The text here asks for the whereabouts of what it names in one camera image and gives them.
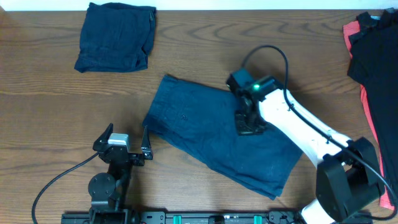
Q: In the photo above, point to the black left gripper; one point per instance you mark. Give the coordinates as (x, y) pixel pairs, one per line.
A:
(134, 158)

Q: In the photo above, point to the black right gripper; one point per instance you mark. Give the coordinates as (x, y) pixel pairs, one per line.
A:
(246, 125)

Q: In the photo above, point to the blue denim shorts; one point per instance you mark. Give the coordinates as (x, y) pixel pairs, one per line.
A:
(199, 120)

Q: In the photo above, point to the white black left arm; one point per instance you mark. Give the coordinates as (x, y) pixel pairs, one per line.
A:
(108, 190)

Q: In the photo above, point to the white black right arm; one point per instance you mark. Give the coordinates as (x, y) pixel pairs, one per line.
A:
(348, 175)

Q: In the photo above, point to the folded dark blue shorts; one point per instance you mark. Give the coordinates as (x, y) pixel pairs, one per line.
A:
(116, 37)

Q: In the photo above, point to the black garment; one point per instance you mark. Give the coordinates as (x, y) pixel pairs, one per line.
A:
(374, 65)

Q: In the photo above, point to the red garment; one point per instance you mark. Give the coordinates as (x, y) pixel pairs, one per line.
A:
(367, 109)

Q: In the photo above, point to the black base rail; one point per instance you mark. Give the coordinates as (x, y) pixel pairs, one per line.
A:
(186, 217)

